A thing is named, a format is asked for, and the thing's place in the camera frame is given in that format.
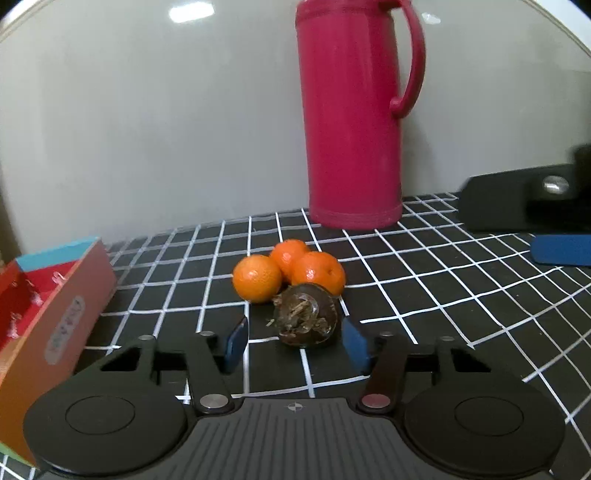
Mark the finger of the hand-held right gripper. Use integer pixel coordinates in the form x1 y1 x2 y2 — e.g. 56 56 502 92
457 159 591 234
530 234 591 267

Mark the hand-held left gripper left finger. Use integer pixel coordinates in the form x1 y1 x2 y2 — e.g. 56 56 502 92
74 316 250 415

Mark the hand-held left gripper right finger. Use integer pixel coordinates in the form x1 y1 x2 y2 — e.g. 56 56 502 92
342 318 518 414

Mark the large dark wrinkled fruit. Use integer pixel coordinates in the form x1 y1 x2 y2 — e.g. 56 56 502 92
272 284 343 349

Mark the small orange tangerine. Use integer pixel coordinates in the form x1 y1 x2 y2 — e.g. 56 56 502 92
269 239 311 283
232 255 283 304
291 251 346 298

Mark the colourful cardboard box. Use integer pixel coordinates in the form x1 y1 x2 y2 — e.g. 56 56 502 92
0 237 118 467

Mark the black white-grid tablecloth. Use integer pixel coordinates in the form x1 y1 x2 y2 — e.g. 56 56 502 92
0 191 591 480

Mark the pink thermos jug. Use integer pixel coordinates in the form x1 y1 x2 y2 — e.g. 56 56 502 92
295 0 426 230

